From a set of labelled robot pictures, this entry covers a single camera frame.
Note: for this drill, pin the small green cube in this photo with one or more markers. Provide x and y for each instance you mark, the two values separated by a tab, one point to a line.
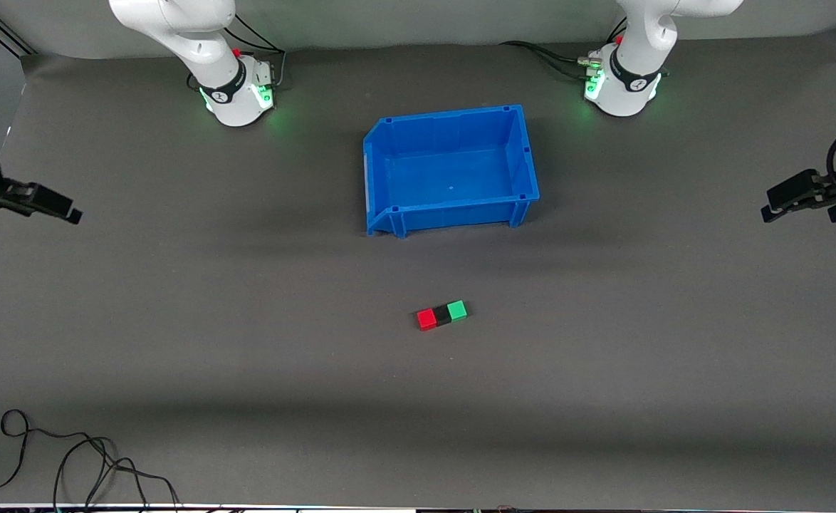
457	310

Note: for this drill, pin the small red cube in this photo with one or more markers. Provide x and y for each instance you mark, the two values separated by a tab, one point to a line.
426	319

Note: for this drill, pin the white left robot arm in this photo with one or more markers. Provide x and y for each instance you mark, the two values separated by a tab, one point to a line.
631	85

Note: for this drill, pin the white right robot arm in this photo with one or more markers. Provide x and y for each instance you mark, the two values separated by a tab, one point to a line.
226	92

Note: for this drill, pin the small black cube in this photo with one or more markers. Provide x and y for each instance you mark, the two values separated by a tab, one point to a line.
443	315

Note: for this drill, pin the blue plastic storage bin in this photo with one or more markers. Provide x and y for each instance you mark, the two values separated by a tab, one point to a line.
453	171

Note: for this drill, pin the dark grey table mat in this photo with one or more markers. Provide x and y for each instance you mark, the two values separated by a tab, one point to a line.
418	399

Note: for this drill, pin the aluminium frame rail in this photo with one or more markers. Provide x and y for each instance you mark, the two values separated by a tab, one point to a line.
8	34

